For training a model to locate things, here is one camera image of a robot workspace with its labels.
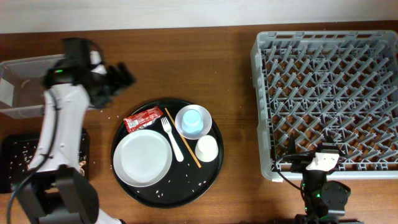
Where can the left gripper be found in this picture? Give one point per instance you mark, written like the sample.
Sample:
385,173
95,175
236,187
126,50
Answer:
117,83

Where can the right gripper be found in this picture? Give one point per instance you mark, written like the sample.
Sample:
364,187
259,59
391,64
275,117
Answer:
301,163

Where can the red snack wrapper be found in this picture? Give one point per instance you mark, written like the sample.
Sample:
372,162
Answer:
142,119

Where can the white plate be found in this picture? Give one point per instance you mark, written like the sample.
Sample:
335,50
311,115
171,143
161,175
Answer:
142,158

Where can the rice and food scraps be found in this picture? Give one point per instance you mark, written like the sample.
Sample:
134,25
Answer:
23,151

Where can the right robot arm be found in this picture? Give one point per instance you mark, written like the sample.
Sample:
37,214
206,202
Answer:
324,199

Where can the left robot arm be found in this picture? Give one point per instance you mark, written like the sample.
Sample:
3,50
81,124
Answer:
53,189

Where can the grey dishwasher rack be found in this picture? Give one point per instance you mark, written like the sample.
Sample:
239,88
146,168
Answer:
319,83

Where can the wooden chopstick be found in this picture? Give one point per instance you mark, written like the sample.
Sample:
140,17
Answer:
184,140

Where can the round black serving tray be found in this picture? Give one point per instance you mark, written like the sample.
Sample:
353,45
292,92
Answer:
185,181

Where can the small white bowl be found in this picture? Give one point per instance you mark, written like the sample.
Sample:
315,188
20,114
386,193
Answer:
206,117

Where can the clear plastic bin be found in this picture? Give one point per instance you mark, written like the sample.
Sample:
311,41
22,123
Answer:
22,92

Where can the light blue cup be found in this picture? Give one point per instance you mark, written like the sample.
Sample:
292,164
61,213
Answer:
192,122

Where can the white plastic fork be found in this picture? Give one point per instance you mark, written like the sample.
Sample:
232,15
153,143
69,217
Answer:
168,129

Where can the white cup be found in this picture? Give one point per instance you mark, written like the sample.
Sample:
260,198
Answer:
206,149

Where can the black rectangular tray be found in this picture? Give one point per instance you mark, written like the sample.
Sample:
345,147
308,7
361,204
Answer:
6,148

